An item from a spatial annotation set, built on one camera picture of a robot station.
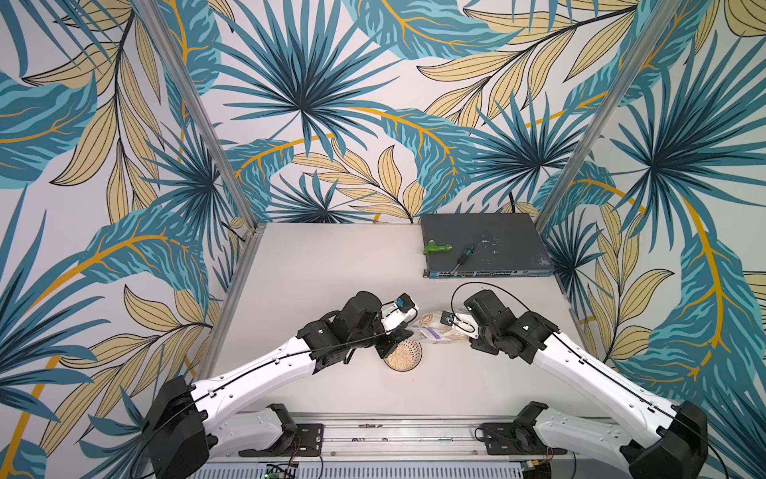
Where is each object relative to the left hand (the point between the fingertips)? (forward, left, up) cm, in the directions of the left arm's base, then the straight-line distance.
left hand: (405, 333), depth 73 cm
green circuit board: (-28, +30, -19) cm, 45 cm away
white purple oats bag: (0, -6, +2) cm, 7 cm away
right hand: (+4, -17, -3) cm, 18 cm away
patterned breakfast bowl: (-1, -1, -14) cm, 14 cm away
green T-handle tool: (+38, -12, -12) cm, 42 cm away
